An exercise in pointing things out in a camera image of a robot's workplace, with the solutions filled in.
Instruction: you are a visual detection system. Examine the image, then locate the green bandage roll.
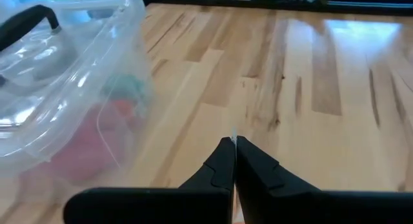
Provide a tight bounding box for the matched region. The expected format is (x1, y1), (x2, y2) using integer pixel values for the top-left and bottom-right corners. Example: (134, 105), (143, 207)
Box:
(102, 74), (153, 114)

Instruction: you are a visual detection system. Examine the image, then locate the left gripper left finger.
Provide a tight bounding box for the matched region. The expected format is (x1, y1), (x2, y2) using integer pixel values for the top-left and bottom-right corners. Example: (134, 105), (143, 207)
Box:
(63, 136), (237, 224)

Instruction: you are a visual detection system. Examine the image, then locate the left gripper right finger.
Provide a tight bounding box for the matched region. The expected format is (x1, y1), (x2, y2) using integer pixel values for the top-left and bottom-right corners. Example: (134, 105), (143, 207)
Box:
(235, 136), (413, 224)

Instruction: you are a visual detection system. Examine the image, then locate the red bandage roll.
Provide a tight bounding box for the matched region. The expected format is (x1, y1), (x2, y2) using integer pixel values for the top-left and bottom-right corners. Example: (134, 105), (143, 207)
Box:
(106, 99), (139, 128)

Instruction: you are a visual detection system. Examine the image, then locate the pink bandage roll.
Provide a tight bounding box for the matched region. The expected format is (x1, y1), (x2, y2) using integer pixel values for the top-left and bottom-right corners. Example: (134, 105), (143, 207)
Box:
(19, 114), (130, 183)

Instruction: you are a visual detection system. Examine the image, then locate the clear plastic storage bin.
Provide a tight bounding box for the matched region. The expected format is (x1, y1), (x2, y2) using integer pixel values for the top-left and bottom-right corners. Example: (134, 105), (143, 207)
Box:
(0, 0), (156, 189)

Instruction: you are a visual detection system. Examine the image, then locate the black bin handle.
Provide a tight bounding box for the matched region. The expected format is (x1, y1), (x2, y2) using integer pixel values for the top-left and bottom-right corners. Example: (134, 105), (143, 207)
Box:
(0, 4), (61, 53)

